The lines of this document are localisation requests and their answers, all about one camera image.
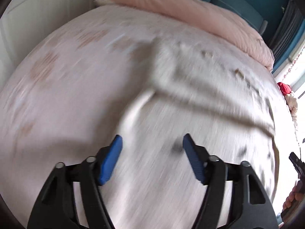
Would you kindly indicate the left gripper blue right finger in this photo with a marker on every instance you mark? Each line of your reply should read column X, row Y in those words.
column 250, row 206

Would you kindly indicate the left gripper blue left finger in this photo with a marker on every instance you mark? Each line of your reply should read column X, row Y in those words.
column 55, row 205

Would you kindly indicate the beige knitted sweater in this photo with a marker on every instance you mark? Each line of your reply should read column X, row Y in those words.
column 172, row 88

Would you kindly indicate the right hand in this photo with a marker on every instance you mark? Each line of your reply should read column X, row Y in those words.
column 291, row 196

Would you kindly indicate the red cloth by window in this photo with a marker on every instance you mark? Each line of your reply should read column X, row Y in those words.
column 284, row 88

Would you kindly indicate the pink butterfly bed sheet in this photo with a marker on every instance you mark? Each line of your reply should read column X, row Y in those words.
column 57, row 106

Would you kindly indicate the grey curtain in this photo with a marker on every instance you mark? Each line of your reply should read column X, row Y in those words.
column 286, row 30

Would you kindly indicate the white wardrobe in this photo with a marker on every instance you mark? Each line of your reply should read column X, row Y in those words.
column 25, row 23

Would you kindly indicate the pink folded duvet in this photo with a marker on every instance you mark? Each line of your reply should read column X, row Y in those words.
column 210, row 18

